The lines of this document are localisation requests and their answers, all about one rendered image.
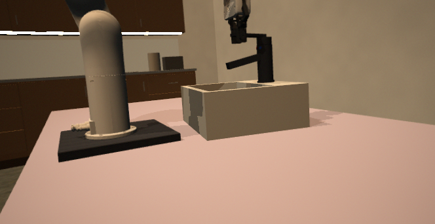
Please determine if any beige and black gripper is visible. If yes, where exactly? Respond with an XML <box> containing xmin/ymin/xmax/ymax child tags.
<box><xmin>223</xmin><ymin>0</ymin><xmax>250</xmax><ymax>44</ymax></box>

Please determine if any tan rectangular basin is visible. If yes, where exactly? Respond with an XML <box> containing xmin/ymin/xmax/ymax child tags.
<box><xmin>181</xmin><ymin>80</ymin><xmax>310</xmax><ymax>141</ymax></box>

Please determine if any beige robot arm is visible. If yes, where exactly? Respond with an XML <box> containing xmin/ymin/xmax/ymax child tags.
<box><xmin>66</xmin><ymin>0</ymin><xmax>137</xmax><ymax>140</ymax></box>

